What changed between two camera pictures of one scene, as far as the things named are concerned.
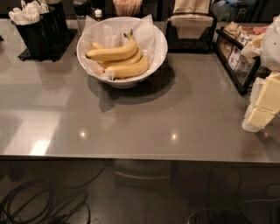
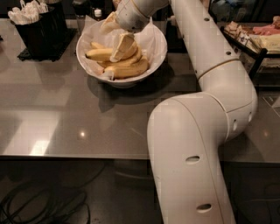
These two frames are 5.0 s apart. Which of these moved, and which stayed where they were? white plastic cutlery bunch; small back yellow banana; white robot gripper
Moved: white robot gripper
Stayed: white plastic cutlery bunch; small back yellow banana
